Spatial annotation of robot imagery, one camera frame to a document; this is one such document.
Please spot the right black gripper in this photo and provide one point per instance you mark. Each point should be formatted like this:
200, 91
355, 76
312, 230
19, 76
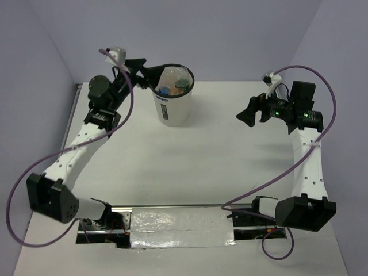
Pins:
256, 103

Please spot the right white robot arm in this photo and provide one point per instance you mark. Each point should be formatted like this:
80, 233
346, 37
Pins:
308, 208

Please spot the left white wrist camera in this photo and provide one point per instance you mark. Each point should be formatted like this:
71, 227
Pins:
119, 54

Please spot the clear bottle green label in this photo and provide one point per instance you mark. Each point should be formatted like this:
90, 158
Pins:
182, 78

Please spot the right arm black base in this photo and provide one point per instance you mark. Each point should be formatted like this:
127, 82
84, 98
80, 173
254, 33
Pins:
247, 227

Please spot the Pepsi bottle blue label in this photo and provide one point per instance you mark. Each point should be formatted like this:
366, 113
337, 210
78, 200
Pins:
164, 90

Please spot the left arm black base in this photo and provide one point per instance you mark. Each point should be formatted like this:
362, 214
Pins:
115, 230

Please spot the white bin with black rim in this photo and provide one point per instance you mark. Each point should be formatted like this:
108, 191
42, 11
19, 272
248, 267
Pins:
174, 110

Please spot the clear bottle blue label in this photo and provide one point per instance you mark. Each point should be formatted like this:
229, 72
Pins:
169, 76

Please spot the silver tape patch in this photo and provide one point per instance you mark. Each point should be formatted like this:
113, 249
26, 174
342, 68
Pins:
189, 227

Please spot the long orange bottle white cap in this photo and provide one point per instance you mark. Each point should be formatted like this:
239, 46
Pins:
175, 91

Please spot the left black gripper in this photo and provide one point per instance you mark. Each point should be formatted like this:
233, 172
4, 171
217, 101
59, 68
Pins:
152, 74

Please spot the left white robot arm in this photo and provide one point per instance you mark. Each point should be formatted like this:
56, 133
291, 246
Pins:
50, 193

